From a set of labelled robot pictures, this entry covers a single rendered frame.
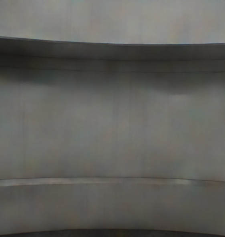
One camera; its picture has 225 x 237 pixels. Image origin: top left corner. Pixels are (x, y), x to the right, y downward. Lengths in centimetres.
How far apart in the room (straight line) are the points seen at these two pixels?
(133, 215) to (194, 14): 46
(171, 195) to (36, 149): 33
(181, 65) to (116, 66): 16
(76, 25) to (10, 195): 38
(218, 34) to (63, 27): 30
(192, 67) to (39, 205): 49
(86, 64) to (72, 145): 20
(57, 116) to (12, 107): 11
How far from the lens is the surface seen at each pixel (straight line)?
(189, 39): 42
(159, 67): 50
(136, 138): 47
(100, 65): 49
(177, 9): 45
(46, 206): 48
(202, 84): 50
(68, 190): 47
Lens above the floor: 26
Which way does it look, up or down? level
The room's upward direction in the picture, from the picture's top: 1 degrees clockwise
